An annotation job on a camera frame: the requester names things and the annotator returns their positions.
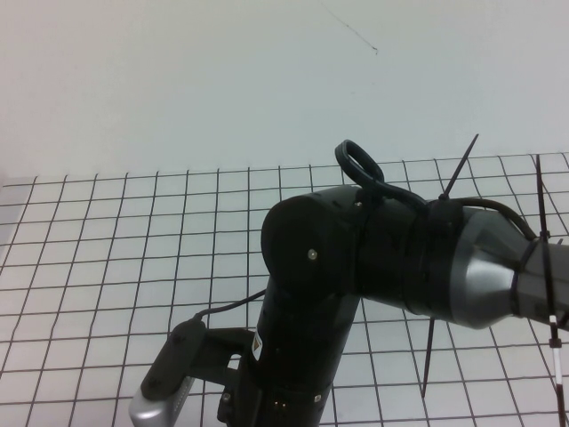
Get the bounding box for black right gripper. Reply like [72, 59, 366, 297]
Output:
[216, 384, 333, 427]

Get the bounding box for black right camera mount bracket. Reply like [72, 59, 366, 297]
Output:
[202, 327, 263, 392]

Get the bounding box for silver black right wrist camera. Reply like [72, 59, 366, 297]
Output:
[127, 318, 208, 427]

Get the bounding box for black right camera cable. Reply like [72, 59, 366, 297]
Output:
[193, 288, 268, 322]

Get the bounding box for black zip tie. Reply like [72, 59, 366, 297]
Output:
[437, 133, 480, 202]
[420, 316, 437, 399]
[534, 153, 565, 404]

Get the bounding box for black looped right arm cable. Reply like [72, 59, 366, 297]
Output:
[333, 140, 541, 244]

